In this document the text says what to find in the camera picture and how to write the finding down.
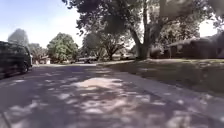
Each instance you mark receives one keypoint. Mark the dark spreading tree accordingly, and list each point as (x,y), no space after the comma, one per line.
(108,41)

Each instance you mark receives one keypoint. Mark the large dark tree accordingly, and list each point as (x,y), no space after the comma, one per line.
(143,50)

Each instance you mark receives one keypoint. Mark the grey asphalt road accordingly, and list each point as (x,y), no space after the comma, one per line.
(83,96)

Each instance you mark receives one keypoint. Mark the broad green tree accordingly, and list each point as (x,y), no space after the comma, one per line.
(62,47)

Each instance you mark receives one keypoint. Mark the grass lawn with trees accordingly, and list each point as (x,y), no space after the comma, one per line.
(173,71)

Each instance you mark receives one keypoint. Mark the small green tree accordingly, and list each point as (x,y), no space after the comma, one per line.
(36,51)

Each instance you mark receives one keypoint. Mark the dark reddish house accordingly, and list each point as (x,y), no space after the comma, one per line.
(196,48)

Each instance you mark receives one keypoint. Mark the pale concrete gutter strip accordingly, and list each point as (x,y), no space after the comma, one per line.
(200,100)

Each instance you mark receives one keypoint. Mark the tall round green tree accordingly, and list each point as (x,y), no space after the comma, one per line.
(18,36)

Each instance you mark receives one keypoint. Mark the dark vehicle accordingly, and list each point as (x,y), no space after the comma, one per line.
(13,60)

